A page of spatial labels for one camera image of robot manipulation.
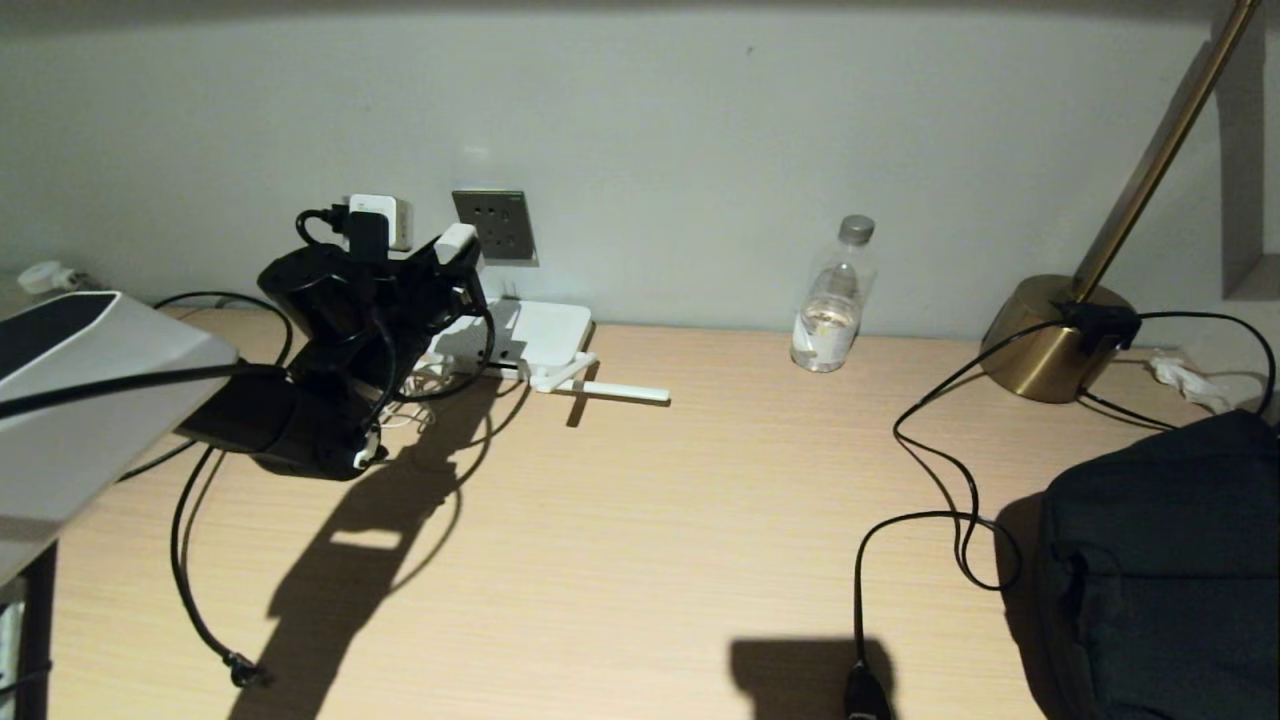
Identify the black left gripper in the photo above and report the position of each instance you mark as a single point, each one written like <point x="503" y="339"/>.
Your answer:
<point x="390" y="320"/>

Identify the white power adapter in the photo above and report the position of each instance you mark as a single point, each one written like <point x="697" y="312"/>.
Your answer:
<point x="458" y="243"/>

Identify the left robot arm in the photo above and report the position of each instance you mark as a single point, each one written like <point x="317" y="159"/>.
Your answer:
<point x="100" y="420"/>

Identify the white router with antennas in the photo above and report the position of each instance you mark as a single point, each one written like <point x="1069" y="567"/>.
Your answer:
<point x="545" y="335"/>

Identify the clear plastic water bottle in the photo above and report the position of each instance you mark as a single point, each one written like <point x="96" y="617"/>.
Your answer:
<point x="826" y="320"/>

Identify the small jar with white lid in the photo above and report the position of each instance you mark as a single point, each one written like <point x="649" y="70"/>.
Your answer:
<point x="45" y="277"/>

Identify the brass desk lamp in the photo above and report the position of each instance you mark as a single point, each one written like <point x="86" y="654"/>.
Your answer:
<point x="1040" y="345"/>

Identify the black fabric backpack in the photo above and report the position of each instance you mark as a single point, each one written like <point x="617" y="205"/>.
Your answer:
<point x="1160" y="580"/>

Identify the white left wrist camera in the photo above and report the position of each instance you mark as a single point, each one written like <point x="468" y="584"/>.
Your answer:
<point x="395" y="222"/>

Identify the grey wall socket plate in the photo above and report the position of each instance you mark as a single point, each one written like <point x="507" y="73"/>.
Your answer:
<point x="510" y="228"/>

